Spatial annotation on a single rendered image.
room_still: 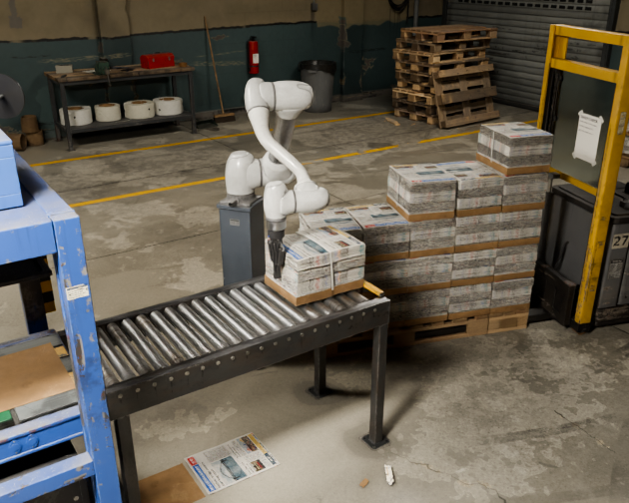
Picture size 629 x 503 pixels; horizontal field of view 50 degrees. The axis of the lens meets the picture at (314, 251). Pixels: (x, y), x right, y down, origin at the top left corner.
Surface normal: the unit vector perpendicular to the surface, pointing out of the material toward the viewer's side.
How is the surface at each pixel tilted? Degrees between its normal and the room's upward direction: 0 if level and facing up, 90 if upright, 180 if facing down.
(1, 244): 90
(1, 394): 0
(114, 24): 90
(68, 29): 90
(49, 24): 90
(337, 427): 0
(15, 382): 0
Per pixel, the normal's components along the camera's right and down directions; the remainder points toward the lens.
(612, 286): 0.26, 0.39
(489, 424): 0.00, -0.92
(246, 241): -0.34, 0.37
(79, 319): 0.55, 0.33
